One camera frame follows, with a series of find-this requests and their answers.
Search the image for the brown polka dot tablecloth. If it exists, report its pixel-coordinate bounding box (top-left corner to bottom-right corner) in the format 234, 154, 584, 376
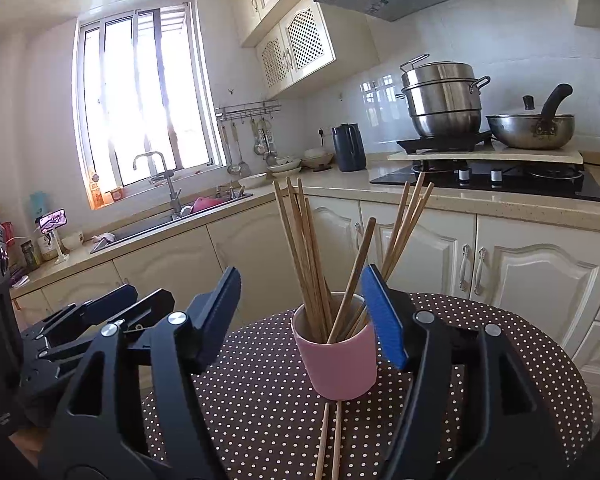
142, 292, 594, 480

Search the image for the metal utensil rail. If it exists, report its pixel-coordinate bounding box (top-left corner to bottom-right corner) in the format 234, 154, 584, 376
215, 101, 283, 121

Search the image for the phone on white stand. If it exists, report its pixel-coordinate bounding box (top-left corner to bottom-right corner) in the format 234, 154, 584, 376
39, 209, 70, 262

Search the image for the cream stone board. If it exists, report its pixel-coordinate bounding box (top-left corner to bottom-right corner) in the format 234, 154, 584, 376
387, 140, 585, 165

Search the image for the black induction cooker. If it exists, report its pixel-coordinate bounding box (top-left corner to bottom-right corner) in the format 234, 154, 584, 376
396, 131, 496, 154

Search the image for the long wooden chopstick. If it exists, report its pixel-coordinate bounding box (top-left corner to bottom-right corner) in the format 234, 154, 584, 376
330, 402, 344, 480
313, 402, 331, 480

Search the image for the dark blue kettle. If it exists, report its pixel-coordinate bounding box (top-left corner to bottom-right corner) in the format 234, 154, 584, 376
331, 123, 368, 173

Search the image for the stack of white bowls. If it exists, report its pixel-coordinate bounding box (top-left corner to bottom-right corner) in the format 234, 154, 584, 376
267, 156, 303, 174

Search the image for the hanging metal spatula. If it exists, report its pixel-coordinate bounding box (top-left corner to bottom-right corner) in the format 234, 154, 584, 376
232, 121, 254, 178

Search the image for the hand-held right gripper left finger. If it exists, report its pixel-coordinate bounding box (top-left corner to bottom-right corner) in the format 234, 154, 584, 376
39, 266, 244, 480

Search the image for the large white bowl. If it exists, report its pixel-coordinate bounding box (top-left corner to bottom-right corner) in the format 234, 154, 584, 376
302, 147, 336, 169

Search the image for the metal sink faucet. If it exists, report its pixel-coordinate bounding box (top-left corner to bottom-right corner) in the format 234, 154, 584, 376
132, 151, 183, 217

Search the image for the stainless steel sink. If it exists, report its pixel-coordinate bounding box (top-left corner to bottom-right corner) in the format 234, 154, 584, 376
91, 191, 254, 254

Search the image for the kitchen window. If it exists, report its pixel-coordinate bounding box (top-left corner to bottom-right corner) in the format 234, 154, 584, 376
75, 2, 227, 197

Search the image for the stainless steel steamer pot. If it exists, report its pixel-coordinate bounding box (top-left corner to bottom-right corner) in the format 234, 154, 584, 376
399, 54, 492, 139

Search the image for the bunch of wooden chopsticks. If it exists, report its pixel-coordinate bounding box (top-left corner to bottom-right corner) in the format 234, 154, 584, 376
272, 176, 436, 345

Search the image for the metal wok with black handle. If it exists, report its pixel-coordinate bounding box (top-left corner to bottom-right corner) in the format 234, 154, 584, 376
486, 83, 576, 150

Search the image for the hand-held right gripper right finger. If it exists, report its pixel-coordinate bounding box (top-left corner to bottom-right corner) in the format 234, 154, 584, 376
359, 264, 583, 480

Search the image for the pink cup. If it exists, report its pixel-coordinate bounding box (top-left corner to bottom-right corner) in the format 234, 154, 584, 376
291, 290, 379, 401

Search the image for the black glass gas stove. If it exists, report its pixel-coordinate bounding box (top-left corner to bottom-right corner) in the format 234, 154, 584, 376
370, 162, 600, 204

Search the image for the hanging metal ladle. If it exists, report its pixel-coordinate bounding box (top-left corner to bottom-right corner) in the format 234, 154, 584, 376
222, 122, 242, 175

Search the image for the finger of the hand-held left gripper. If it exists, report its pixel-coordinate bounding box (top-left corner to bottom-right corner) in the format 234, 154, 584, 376
29, 284, 139, 350
20, 289, 176, 413

